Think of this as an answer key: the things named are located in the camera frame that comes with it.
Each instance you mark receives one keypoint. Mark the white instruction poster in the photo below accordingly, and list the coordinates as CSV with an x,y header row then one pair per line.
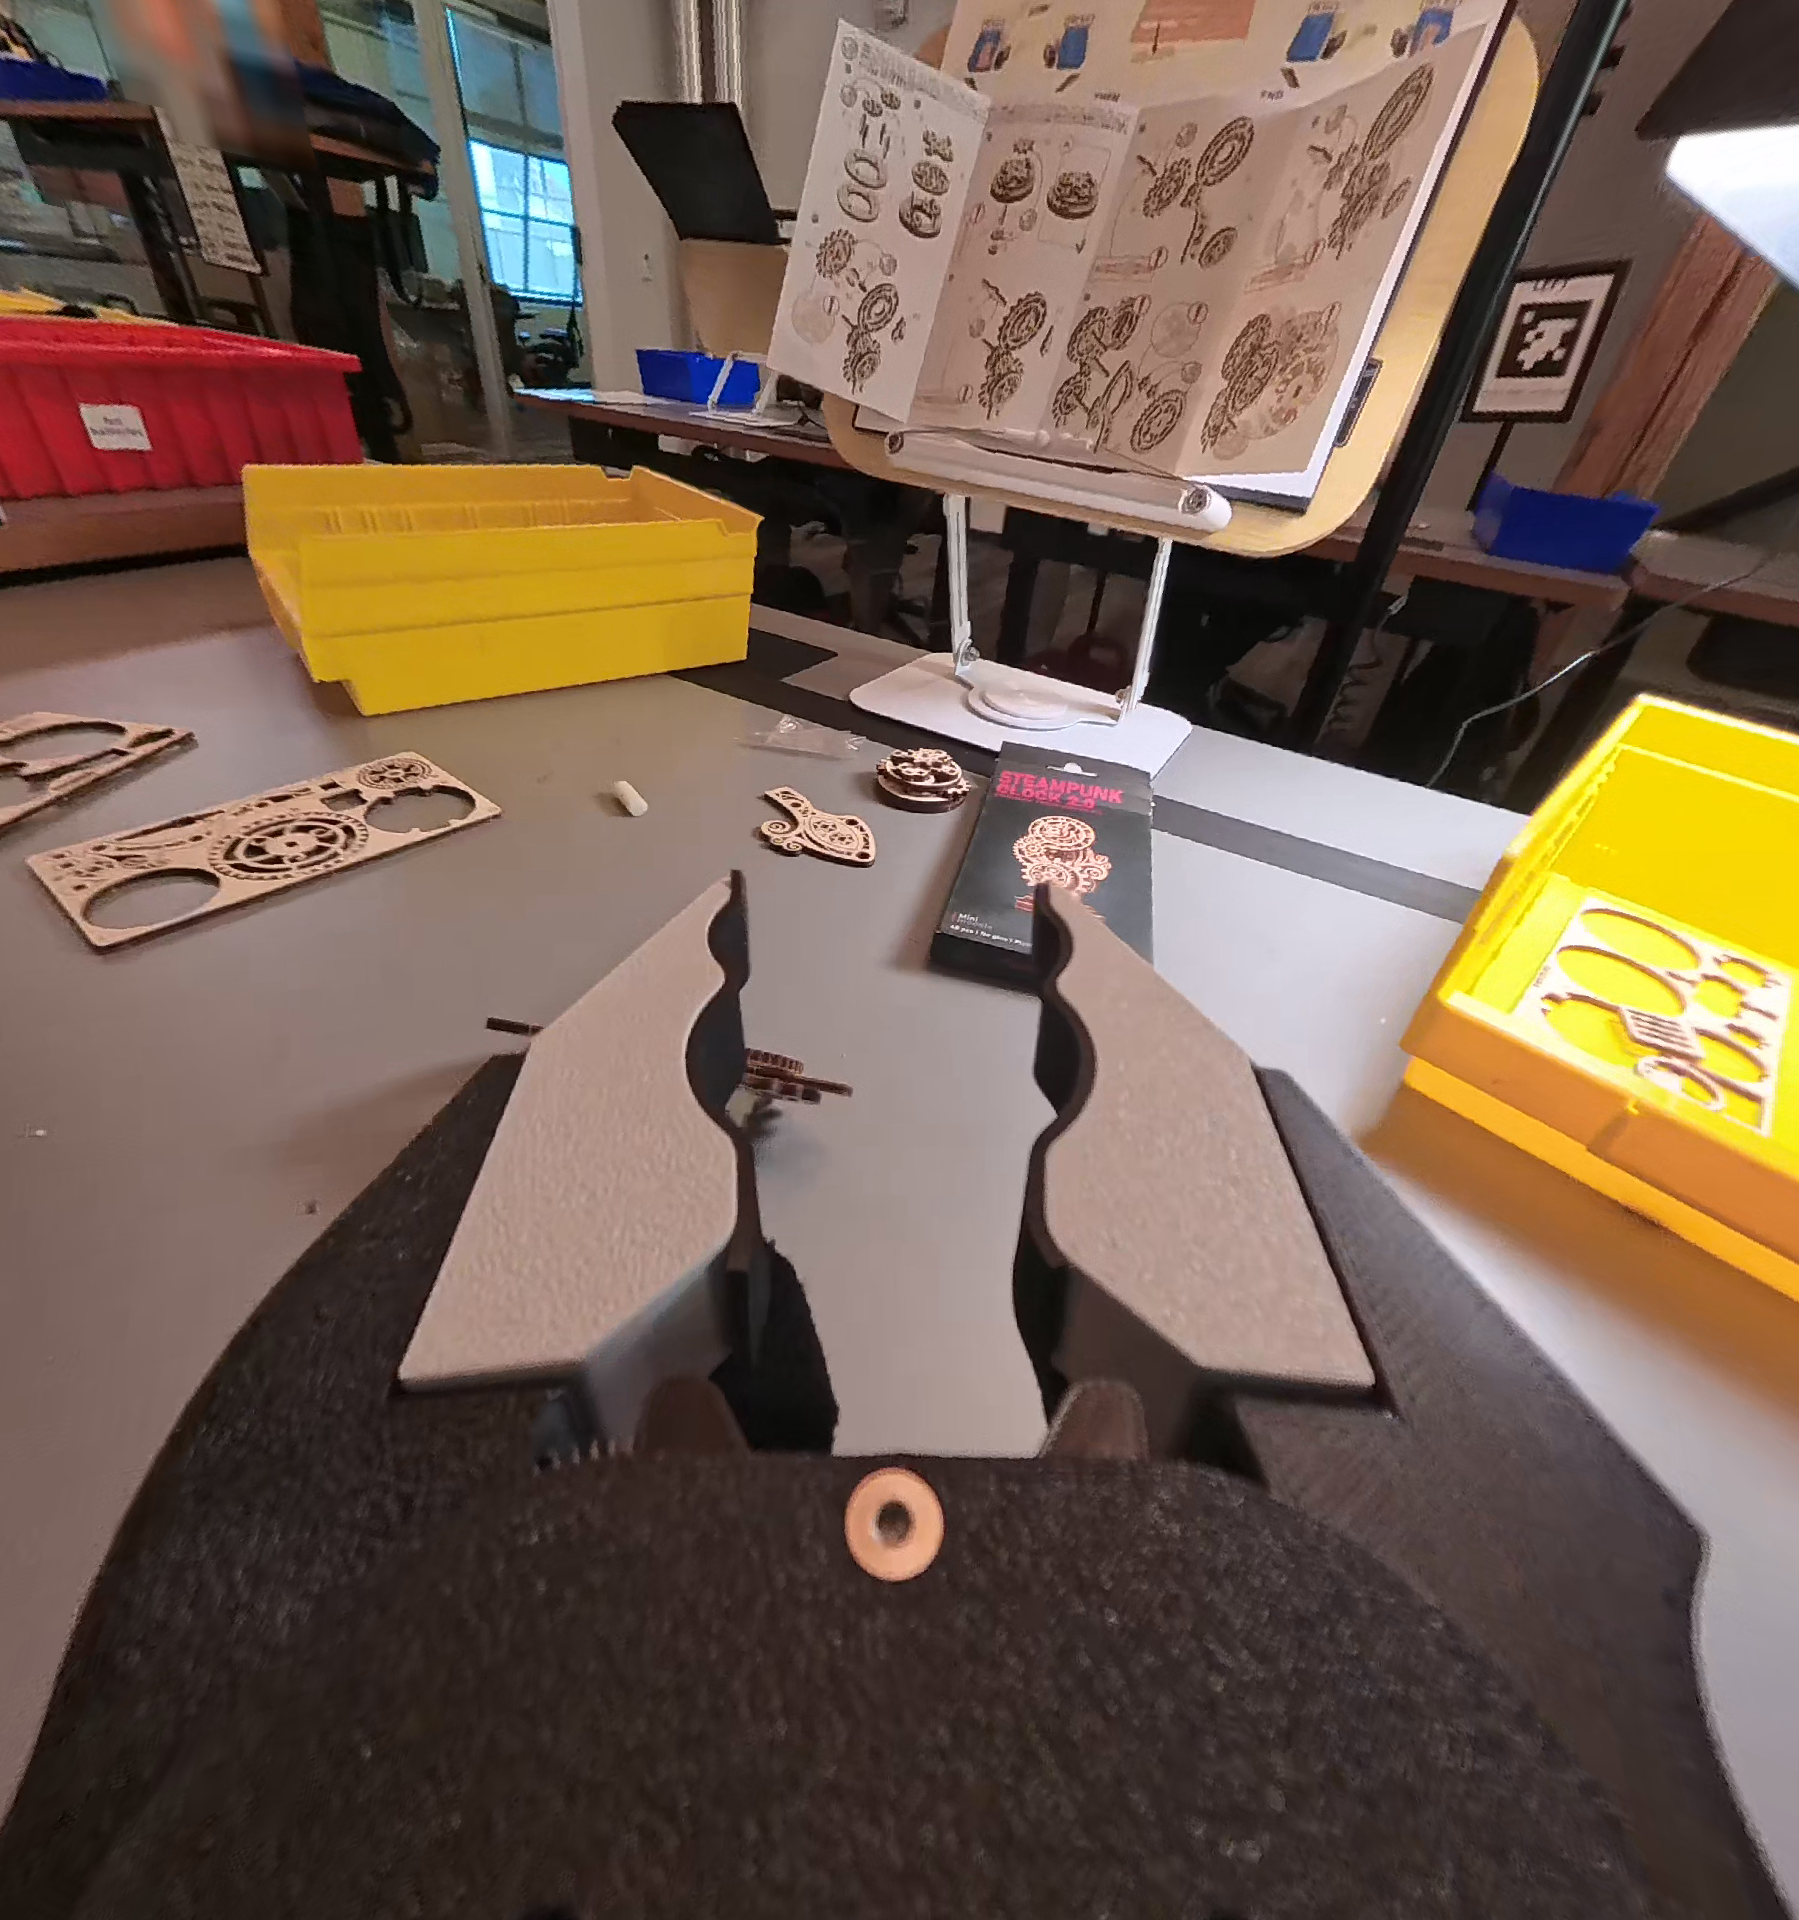
x,y
1228,29

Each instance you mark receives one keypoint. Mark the blue plastic bin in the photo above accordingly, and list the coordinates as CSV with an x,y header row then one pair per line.
x,y
1567,523

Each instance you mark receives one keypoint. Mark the yellow plastic tray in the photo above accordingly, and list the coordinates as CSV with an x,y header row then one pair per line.
x,y
16,299

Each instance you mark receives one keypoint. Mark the leftover wooden sheet frame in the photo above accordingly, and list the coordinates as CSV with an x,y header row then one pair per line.
x,y
1664,1050

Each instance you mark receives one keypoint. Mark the small stacked wooden gear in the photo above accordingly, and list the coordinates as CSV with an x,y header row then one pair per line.
x,y
921,778

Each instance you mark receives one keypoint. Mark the wooden puzzle sheet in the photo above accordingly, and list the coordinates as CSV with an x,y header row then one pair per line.
x,y
134,740
269,848

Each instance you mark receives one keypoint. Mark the yellow plastic bin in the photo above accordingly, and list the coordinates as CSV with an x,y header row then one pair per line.
x,y
509,616

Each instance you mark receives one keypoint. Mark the white light panel on pole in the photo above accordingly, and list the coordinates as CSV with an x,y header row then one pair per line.
x,y
1785,210

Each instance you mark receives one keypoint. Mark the yellow flat object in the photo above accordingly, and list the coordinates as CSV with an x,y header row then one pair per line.
x,y
1590,840

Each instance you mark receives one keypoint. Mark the black puzzle box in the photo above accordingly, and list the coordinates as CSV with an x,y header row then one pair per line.
x,y
1049,840

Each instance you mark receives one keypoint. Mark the ornate wooden teardrop piece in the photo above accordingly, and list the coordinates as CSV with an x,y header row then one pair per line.
x,y
831,833

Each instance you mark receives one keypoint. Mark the clear plastic bag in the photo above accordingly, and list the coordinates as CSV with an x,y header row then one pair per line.
x,y
802,737

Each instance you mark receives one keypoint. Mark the small sign on pole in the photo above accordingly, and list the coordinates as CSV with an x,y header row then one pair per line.
x,y
1553,337

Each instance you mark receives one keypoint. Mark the brown standing desk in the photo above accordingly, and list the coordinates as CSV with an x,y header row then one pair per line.
x,y
59,110

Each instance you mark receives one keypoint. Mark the wooden gear assembly with pegs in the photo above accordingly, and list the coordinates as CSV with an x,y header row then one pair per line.
x,y
785,1073

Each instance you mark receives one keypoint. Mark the red plastic bin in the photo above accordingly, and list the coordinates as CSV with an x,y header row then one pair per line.
x,y
165,419

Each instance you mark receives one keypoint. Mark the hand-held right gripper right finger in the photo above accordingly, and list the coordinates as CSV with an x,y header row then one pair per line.
x,y
1200,1200

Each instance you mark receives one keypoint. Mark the blue plastic tray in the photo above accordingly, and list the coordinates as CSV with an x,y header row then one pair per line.
x,y
690,374

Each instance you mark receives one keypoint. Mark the printed instruction sheet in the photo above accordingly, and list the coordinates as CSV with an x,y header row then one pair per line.
x,y
1140,270

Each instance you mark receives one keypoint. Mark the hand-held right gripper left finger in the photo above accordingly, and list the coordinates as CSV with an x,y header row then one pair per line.
x,y
598,1185

